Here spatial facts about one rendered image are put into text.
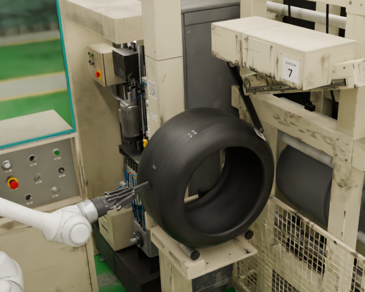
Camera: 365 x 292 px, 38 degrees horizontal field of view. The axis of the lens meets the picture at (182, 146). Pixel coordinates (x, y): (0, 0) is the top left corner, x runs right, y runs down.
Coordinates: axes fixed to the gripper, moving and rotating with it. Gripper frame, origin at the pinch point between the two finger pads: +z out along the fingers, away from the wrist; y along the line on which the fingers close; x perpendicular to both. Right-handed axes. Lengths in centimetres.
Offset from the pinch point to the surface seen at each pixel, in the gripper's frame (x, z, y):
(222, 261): 48, 26, -9
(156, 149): -11.0, 11.5, 4.6
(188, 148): -14.0, 18.9, -9.2
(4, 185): 11, -44, 67
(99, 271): 125, -3, 117
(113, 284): 125, -1, 99
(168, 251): 41.9, 8.2, 7.1
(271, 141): 20, 80, 22
